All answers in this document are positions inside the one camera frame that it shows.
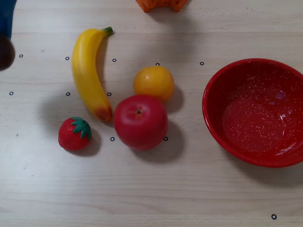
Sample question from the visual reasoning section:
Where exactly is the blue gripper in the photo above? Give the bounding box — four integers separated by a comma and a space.
0, 0, 18, 41

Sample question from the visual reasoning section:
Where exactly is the dark purple plum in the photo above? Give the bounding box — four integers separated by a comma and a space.
0, 35, 16, 71

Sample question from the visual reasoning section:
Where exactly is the red speckled bowl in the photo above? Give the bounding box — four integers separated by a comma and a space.
202, 58, 303, 168

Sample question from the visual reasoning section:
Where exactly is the yellow toy banana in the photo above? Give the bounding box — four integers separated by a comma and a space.
71, 26, 114, 122

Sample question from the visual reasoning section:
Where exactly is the red toy strawberry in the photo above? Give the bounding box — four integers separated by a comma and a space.
58, 116, 93, 151

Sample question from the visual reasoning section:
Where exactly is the toy orange fruit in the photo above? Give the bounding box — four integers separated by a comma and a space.
133, 66, 175, 103

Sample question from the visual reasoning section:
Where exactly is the red toy apple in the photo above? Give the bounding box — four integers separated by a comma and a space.
113, 94, 169, 151

